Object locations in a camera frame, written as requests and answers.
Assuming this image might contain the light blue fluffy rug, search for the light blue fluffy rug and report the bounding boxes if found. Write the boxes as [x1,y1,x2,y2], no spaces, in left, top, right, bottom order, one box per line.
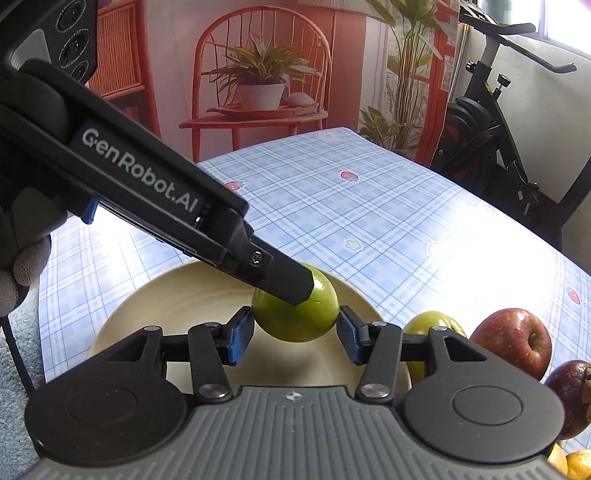
[0,285,47,480]

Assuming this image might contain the yellow lemon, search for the yellow lemon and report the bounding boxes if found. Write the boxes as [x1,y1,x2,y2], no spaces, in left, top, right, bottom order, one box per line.
[566,449,591,480]
[547,443,568,477]

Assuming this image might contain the black exercise bike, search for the black exercise bike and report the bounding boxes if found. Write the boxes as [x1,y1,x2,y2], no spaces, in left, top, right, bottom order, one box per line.
[431,2,591,252]

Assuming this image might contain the left gloved hand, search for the left gloved hand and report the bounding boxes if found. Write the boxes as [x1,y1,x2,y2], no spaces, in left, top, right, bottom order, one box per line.
[1,187,67,317]

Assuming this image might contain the blue plaid tablecloth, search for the blue plaid tablecloth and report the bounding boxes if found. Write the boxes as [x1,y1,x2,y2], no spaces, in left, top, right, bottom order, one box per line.
[39,128,590,379]

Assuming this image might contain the printed room backdrop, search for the printed room backdrop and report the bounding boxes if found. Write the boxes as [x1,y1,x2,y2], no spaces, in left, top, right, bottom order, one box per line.
[89,1,460,165]

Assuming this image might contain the window with dark frame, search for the window with dark frame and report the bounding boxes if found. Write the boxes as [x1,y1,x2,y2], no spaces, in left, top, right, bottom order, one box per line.
[477,0,590,50]

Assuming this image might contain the dark purple mangosteen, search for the dark purple mangosteen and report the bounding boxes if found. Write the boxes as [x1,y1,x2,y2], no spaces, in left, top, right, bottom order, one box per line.
[545,360,590,440]

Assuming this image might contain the green apple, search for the green apple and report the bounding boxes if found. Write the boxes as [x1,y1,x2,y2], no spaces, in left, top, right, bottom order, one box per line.
[252,263,339,343]
[402,310,469,385]

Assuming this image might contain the beige round plate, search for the beige round plate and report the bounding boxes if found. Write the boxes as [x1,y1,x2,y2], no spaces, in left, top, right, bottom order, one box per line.
[90,262,365,394]

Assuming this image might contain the red apple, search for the red apple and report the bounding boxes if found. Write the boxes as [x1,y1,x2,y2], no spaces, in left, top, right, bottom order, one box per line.
[470,308,552,381]

